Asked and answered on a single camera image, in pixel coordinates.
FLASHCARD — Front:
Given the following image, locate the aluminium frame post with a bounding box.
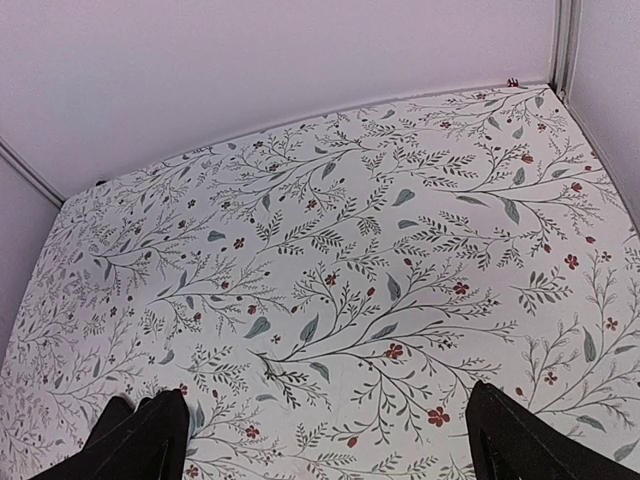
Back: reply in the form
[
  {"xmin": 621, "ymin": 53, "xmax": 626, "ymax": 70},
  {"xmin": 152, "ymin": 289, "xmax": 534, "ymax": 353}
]
[
  {"xmin": 548, "ymin": 0, "xmax": 582, "ymax": 103},
  {"xmin": 0, "ymin": 138, "xmax": 65, "ymax": 209}
]

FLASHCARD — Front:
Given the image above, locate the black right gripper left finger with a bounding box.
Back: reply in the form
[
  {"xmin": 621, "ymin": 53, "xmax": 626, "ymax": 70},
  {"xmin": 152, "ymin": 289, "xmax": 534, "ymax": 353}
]
[{"xmin": 35, "ymin": 389, "xmax": 189, "ymax": 479}]

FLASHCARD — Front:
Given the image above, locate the aluminium right rear frame post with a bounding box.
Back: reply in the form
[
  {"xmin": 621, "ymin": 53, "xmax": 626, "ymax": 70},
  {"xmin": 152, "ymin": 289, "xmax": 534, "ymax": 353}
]
[{"xmin": 548, "ymin": 0, "xmax": 582, "ymax": 103}]

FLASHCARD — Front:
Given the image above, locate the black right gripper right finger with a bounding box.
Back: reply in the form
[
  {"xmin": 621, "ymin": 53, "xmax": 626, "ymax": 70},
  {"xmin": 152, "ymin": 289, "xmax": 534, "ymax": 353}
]
[{"xmin": 465, "ymin": 381, "xmax": 639, "ymax": 480}]

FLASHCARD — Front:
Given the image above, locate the aluminium left rear frame post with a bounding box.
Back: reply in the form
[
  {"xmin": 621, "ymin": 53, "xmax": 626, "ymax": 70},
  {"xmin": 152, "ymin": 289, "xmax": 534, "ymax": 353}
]
[{"xmin": 0, "ymin": 138, "xmax": 65, "ymax": 209}]

